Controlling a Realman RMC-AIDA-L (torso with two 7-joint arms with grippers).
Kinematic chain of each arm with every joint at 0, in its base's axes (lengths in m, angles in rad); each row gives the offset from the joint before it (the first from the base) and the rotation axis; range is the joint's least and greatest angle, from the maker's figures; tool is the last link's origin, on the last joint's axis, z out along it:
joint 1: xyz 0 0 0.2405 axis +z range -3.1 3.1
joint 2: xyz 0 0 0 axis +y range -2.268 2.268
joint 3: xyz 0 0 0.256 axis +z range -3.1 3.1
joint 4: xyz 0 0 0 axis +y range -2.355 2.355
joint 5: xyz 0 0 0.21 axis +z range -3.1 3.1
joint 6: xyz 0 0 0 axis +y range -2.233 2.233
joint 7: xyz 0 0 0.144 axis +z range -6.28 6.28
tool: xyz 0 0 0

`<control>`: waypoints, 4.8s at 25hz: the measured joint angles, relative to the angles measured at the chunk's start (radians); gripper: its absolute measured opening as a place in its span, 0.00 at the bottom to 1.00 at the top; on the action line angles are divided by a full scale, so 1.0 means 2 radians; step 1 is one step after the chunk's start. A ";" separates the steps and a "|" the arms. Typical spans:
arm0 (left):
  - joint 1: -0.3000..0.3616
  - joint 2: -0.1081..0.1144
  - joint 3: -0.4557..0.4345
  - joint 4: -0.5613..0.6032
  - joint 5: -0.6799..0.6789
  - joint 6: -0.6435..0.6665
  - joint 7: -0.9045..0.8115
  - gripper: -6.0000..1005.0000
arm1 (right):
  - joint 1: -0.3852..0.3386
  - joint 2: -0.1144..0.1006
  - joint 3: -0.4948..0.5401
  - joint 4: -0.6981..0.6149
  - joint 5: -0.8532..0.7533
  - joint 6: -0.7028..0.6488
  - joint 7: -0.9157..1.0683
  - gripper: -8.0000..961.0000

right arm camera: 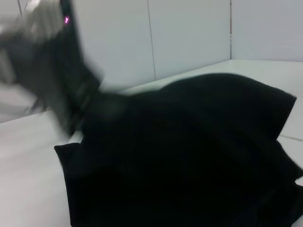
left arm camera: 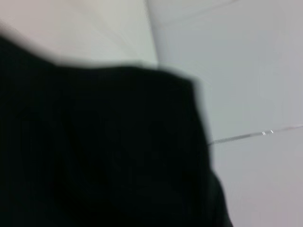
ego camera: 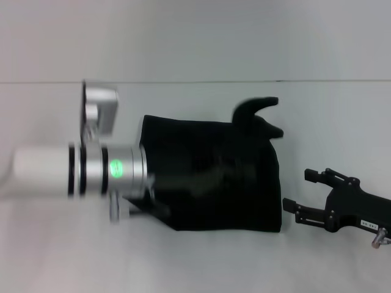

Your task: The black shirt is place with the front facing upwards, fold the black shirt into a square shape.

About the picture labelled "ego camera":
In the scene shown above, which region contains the right gripper metal cable connector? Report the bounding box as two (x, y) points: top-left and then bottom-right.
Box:
(370, 228), (391, 249)

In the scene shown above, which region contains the gripper metal cable connector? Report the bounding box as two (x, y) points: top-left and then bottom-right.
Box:
(370, 228), (391, 249)
(108, 192), (135, 225)

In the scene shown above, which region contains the left gripper metal cable connector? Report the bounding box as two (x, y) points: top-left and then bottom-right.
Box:
(108, 192), (135, 225)

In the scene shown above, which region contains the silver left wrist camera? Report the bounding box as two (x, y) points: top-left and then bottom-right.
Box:
(79, 79), (120, 144)

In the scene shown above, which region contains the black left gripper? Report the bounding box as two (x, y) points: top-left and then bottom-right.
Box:
(145, 170), (199, 199)

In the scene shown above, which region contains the black shirt with FREE print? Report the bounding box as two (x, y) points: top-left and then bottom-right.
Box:
(126, 96), (285, 233)

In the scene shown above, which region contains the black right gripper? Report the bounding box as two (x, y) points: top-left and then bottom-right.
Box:
(282, 167), (391, 236)

